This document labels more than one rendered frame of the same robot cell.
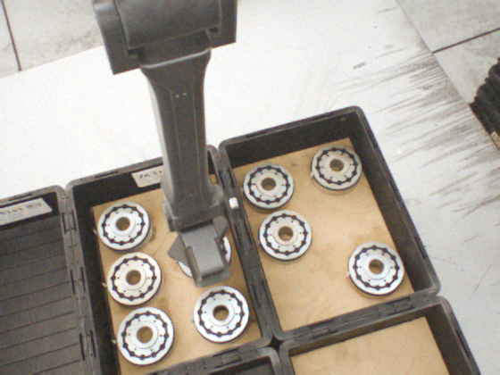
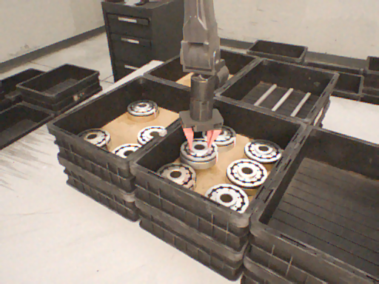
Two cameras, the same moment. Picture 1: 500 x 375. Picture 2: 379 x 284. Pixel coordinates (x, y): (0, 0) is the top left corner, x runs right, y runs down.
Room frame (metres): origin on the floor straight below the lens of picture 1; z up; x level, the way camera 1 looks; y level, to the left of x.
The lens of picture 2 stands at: (0.79, 0.54, 1.38)
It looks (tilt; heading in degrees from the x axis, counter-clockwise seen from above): 36 degrees down; 225
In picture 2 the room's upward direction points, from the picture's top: straight up
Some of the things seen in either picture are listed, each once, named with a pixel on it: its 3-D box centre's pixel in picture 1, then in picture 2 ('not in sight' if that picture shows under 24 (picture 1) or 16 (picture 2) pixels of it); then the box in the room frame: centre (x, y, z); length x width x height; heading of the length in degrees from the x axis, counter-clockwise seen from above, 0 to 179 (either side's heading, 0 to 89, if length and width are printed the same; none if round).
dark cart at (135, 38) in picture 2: not in sight; (153, 54); (-0.79, -1.48, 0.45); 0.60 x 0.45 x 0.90; 17
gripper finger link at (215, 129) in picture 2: not in sight; (203, 133); (0.30, 0.11, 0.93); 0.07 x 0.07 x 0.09; 56
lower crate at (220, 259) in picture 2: not in sight; (220, 190); (0.30, 0.17, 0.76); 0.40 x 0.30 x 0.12; 11
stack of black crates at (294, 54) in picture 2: not in sight; (272, 76); (-1.28, -0.59, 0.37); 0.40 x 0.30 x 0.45; 107
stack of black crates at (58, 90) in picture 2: not in sight; (68, 109); (0.13, -1.25, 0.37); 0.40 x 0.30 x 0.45; 17
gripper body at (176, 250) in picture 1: (196, 234); (201, 109); (0.31, 0.10, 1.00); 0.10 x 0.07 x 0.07; 146
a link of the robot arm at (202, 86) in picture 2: not in sight; (203, 85); (0.30, 0.10, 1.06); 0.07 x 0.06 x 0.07; 17
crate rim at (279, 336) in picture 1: (320, 213); (135, 112); (0.36, -0.12, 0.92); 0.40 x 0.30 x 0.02; 11
